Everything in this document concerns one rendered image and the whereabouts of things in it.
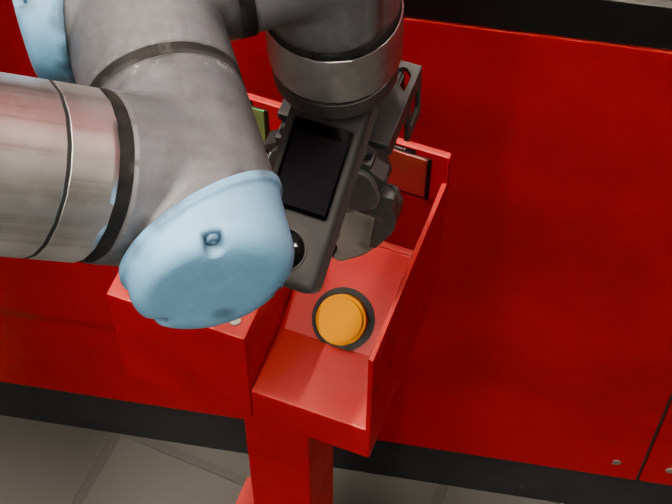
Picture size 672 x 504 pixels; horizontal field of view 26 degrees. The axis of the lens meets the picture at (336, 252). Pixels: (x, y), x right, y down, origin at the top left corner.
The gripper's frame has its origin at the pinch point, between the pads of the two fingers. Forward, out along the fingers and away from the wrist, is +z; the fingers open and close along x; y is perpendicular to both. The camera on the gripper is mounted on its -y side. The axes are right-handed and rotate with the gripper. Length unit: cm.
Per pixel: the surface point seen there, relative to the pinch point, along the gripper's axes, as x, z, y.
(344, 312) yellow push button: 0.0, 10.7, 1.0
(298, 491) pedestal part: 3.5, 40.5, -4.0
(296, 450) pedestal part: 3.4, 31.9, -3.2
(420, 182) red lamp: -2.9, 3.9, 9.6
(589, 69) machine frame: -11.4, 6.0, 24.6
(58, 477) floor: 40, 84, 1
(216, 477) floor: 22, 85, 8
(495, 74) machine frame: -4.5, 7.9, 23.1
